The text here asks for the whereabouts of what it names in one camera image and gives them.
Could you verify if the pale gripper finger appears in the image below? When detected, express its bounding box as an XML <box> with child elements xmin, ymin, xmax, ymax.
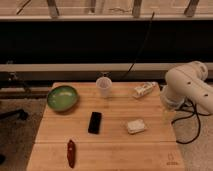
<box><xmin>163</xmin><ymin>109</ymin><xmax>174</xmax><ymax>124</ymax></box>

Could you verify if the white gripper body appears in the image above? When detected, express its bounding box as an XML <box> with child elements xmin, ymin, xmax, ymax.
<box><xmin>160</xmin><ymin>85</ymin><xmax>184</xmax><ymax>110</ymax></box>

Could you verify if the black eraser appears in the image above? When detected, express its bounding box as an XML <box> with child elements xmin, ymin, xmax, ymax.
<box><xmin>88</xmin><ymin>112</ymin><xmax>102</xmax><ymax>134</ymax></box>

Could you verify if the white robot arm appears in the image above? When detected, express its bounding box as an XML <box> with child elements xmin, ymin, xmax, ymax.
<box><xmin>160</xmin><ymin>61</ymin><xmax>213</xmax><ymax>114</ymax></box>

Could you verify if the white sponge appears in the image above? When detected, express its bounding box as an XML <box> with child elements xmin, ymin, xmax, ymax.
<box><xmin>126</xmin><ymin>119</ymin><xmax>146</xmax><ymax>134</ymax></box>

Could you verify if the clear plastic cup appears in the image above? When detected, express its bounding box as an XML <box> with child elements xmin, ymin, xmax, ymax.
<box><xmin>96</xmin><ymin>77</ymin><xmax>112</xmax><ymax>98</ymax></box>

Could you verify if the green bowl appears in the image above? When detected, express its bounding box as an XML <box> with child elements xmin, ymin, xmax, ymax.
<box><xmin>46</xmin><ymin>85</ymin><xmax>79</xmax><ymax>112</ymax></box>

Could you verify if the black office chair base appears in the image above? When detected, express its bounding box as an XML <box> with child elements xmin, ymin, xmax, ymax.
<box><xmin>0</xmin><ymin>109</ymin><xmax>29</xmax><ymax>120</ymax></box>

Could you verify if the black hanging cable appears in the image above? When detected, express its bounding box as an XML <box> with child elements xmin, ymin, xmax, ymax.
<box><xmin>118</xmin><ymin>11</ymin><xmax>156</xmax><ymax>82</ymax></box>

